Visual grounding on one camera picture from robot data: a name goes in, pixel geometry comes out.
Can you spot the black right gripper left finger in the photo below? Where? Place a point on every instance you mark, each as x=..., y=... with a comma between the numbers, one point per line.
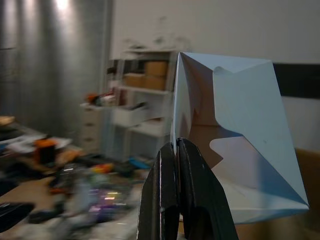
x=160, y=195

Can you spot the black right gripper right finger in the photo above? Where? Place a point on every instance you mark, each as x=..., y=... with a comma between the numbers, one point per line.
x=202, y=200

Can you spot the white paper box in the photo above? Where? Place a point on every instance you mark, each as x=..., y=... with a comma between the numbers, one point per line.
x=247, y=125

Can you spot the white storage tray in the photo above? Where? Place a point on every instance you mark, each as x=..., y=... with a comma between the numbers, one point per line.
x=130, y=116

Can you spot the white metal shelf unit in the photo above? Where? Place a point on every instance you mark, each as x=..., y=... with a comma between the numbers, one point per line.
x=143, y=105

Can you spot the white drawer cabinet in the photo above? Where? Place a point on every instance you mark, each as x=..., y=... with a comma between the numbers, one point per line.
x=91, y=125

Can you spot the orange and black device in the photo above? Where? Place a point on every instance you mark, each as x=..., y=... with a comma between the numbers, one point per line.
x=45, y=150

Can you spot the black flat device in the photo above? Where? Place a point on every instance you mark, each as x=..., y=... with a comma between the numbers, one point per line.
x=13, y=210

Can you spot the black wall panel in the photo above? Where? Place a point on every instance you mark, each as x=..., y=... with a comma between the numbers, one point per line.
x=296, y=80

